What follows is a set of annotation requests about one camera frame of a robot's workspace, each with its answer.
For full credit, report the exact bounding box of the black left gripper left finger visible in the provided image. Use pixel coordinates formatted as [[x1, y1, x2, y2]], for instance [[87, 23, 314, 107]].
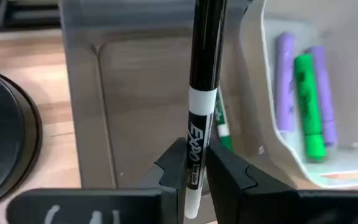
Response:
[[154, 138, 188, 224]]

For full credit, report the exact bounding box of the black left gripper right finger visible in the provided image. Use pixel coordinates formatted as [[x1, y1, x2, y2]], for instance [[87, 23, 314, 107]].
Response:
[[205, 141, 298, 224]]

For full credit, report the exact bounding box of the green Expo marker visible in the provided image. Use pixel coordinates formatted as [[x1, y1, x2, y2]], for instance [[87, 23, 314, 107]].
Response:
[[214, 88, 234, 153]]

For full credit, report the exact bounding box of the black Expo marker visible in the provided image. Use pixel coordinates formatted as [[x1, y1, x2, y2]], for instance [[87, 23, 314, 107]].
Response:
[[183, 0, 229, 220]]

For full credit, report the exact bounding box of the green highlighter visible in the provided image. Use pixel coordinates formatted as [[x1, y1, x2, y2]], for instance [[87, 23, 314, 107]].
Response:
[[293, 53, 328, 163]]

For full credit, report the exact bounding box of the purple Sharpie highlighter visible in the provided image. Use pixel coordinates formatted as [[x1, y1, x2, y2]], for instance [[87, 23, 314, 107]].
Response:
[[308, 45, 339, 148], [274, 32, 296, 133]]

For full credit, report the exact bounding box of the dark grey plastic bin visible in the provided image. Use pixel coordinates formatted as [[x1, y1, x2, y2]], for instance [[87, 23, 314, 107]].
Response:
[[59, 0, 252, 191]]

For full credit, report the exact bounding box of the beige plastic bin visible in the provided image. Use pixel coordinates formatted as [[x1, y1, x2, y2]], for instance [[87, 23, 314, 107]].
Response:
[[237, 0, 358, 191]]

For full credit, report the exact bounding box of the black desk lamp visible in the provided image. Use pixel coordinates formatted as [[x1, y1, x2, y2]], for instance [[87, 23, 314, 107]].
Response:
[[0, 67, 44, 213]]

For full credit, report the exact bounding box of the black aluminium table frame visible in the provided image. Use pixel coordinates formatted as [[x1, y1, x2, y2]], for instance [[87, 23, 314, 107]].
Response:
[[0, 0, 62, 32]]

